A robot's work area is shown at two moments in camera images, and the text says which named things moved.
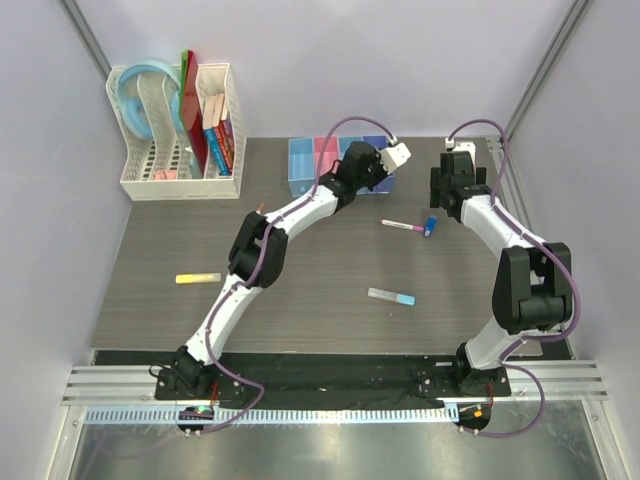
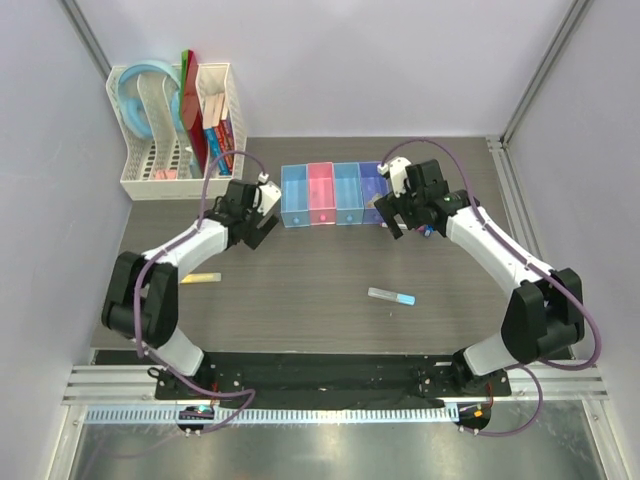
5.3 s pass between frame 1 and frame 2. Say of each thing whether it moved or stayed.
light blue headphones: stayed
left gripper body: moved
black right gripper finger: moved
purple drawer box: moved
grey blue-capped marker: stayed
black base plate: stayed
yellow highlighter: stayed
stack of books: stayed
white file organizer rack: stayed
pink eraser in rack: stayed
